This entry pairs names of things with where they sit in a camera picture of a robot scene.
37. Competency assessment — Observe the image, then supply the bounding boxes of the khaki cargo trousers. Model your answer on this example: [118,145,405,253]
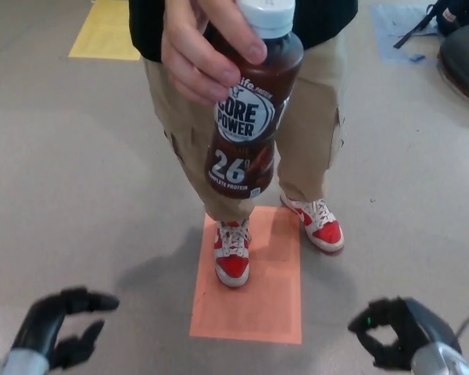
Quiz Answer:
[142,29,347,223]

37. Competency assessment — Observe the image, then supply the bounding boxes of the red white sneaker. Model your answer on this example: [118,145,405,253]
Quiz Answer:
[280,191,345,257]
[213,219,253,288]

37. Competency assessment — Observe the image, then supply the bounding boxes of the dark grey round seat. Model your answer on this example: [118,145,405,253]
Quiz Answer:
[437,17,469,105]

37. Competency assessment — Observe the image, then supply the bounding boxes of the person's bare hand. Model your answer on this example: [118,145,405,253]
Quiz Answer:
[162,0,269,103]

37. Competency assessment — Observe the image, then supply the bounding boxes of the brown protein shake bottle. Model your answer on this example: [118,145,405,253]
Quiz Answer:
[205,0,305,202]

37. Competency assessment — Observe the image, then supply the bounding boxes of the red white left sneaker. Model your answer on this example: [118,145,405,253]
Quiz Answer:
[280,191,345,257]

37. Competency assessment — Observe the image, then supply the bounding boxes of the blue floor sheet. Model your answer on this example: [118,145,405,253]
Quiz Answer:
[370,3,446,63]

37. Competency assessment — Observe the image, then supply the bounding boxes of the black shirt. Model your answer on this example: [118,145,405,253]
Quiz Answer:
[128,0,360,63]

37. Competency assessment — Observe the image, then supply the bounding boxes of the black backpack with straps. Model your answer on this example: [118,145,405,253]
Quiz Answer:
[392,0,469,50]

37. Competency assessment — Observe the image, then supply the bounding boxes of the red white right sneaker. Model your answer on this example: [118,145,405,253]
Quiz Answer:
[213,219,253,288]

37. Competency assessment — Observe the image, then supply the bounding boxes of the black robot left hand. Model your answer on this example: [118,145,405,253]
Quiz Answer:
[10,287,121,370]

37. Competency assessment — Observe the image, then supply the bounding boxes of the yellow floor mat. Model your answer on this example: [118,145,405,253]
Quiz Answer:
[68,0,142,61]

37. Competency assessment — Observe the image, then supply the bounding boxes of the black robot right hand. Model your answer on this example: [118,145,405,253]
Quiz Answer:
[347,296,463,370]

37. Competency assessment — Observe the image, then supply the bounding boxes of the orange floor mat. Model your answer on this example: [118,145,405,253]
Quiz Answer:
[189,205,303,345]

